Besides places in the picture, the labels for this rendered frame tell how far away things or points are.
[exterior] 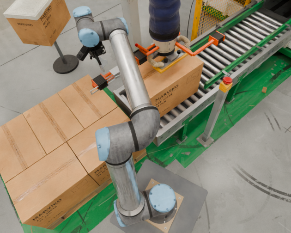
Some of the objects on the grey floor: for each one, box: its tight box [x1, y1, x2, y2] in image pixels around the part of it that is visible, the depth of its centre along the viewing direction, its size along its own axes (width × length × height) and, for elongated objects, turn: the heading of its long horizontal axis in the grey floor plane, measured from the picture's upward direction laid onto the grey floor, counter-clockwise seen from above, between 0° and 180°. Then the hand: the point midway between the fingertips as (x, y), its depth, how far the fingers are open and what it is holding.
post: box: [201, 81, 232, 143], centre depth 208 cm, size 7×7×100 cm
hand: (96, 66), depth 136 cm, fingers open, 14 cm apart
